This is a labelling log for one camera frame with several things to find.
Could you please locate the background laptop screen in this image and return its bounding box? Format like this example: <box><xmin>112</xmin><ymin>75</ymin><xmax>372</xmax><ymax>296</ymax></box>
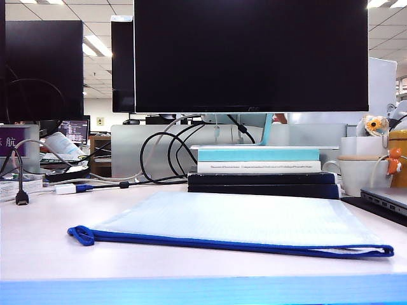
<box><xmin>58</xmin><ymin>119</ymin><xmax>91</xmax><ymax>146</ymax></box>

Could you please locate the sunflower plush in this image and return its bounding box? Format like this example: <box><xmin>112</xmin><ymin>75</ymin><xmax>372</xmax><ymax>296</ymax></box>
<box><xmin>361</xmin><ymin>114</ymin><xmax>391</xmax><ymax>138</ymax></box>

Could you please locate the black HDMI cable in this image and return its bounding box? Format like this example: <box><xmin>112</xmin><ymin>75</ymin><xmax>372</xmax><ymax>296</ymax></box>
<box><xmin>11</xmin><ymin>148</ymin><xmax>31</xmax><ymax>207</ymax></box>

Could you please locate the thick black box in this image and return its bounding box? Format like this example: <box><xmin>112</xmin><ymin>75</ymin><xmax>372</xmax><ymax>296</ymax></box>
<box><xmin>187</xmin><ymin>183</ymin><xmax>341</xmax><ymax>201</ymax></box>

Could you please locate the white mug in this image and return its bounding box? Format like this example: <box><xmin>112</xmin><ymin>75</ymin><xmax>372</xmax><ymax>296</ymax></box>
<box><xmin>323</xmin><ymin>158</ymin><xmax>394</xmax><ymax>198</ymax></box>

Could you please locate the orange fox figure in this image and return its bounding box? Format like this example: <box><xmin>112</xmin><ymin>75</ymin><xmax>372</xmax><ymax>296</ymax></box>
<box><xmin>385</xmin><ymin>146</ymin><xmax>403</xmax><ymax>176</ymax></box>

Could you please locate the narrow black monitor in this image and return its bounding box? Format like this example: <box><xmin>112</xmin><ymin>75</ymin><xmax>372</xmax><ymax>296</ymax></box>
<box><xmin>111</xmin><ymin>15</ymin><xmax>136</xmax><ymax>114</ymax></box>

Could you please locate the small white cardboard box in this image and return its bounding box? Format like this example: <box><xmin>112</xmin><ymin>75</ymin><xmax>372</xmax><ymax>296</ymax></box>
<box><xmin>0</xmin><ymin>179</ymin><xmax>45</xmax><ymax>203</ymax></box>

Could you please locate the white storage box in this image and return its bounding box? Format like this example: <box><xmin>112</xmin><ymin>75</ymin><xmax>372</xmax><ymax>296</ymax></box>
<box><xmin>341</xmin><ymin>136</ymin><xmax>390</xmax><ymax>156</ymax></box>

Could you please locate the black looped cable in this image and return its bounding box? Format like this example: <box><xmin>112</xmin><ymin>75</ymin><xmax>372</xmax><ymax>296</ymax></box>
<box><xmin>167</xmin><ymin>123</ymin><xmax>206</xmax><ymax>177</ymax></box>

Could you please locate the ceiling light panel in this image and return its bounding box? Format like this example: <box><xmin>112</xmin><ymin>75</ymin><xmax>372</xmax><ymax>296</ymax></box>
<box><xmin>82</xmin><ymin>34</ymin><xmax>113</xmax><ymax>58</ymax></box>

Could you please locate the brown wooden cabinet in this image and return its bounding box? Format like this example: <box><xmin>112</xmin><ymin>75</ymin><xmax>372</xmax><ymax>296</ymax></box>
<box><xmin>89</xmin><ymin>134</ymin><xmax>113</xmax><ymax>178</ymax></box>

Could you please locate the black monitor power cable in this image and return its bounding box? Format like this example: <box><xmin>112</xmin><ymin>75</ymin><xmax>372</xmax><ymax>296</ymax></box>
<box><xmin>226</xmin><ymin>113</ymin><xmax>256</xmax><ymax>144</ymax></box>

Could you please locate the black cable with ferrite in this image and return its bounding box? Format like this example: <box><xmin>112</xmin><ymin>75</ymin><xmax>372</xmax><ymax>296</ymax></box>
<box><xmin>92</xmin><ymin>131</ymin><xmax>192</xmax><ymax>190</ymax></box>

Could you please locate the purple desk sign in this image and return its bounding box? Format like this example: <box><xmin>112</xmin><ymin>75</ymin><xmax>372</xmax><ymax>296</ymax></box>
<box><xmin>0</xmin><ymin>124</ymin><xmax>41</xmax><ymax>175</ymax></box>

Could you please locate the grey laptop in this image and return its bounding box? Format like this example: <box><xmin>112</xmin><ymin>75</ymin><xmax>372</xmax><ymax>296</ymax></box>
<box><xmin>360</xmin><ymin>186</ymin><xmax>407</xmax><ymax>219</ymax></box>

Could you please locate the black monitor with thin bezel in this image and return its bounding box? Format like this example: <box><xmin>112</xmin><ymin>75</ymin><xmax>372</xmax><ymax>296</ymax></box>
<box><xmin>0</xmin><ymin>20</ymin><xmax>85</xmax><ymax>124</ymax></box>

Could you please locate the thin black box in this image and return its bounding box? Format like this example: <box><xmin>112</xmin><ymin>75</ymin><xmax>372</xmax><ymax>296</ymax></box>
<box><xmin>187</xmin><ymin>171</ymin><xmax>339</xmax><ymax>186</ymax></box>

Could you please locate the white book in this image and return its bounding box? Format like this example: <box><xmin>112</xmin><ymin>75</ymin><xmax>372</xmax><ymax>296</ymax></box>
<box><xmin>197</xmin><ymin>160</ymin><xmax>323</xmax><ymax>174</ymax></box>

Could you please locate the white board panel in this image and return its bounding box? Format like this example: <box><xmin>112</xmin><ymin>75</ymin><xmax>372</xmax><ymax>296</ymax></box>
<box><xmin>368</xmin><ymin>57</ymin><xmax>399</xmax><ymax>119</ymax></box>

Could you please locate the grey arched cable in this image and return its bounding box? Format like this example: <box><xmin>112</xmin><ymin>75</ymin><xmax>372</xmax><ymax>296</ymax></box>
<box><xmin>13</xmin><ymin>138</ymin><xmax>74</xmax><ymax>170</ymax></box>

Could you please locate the wooden mug lid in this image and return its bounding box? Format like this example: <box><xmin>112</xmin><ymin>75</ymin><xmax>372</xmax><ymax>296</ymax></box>
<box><xmin>337</xmin><ymin>154</ymin><xmax>383</xmax><ymax>161</ymax></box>

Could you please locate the large black AOC monitor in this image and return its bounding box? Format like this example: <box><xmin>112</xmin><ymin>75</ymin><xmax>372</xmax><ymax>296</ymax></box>
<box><xmin>133</xmin><ymin>0</ymin><xmax>370</xmax><ymax>114</ymax></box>

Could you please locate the grey plush toy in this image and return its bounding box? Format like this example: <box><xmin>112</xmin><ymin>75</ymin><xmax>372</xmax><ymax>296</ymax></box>
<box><xmin>385</xmin><ymin>100</ymin><xmax>407</xmax><ymax>128</ymax></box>

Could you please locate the white USB adapter blue plug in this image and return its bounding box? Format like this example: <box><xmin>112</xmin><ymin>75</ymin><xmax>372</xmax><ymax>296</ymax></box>
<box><xmin>55</xmin><ymin>183</ymin><xmax>95</xmax><ymax>195</ymax></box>

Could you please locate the black flat device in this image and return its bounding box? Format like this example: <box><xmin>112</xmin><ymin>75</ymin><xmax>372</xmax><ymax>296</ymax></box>
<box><xmin>45</xmin><ymin>165</ymin><xmax>92</xmax><ymax>183</ymax></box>

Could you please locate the yellow canister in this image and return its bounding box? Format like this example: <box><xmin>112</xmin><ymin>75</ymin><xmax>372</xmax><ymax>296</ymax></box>
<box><xmin>388</xmin><ymin>129</ymin><xmax>407</xmax><ymax>189</ymax></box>

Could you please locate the transparent file bag blue zipper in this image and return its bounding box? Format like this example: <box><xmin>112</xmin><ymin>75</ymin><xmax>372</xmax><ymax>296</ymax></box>
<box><xmin>67</xmin><ymin>190</ymin><xmax>395</xmax><ymax>260</ymax></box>

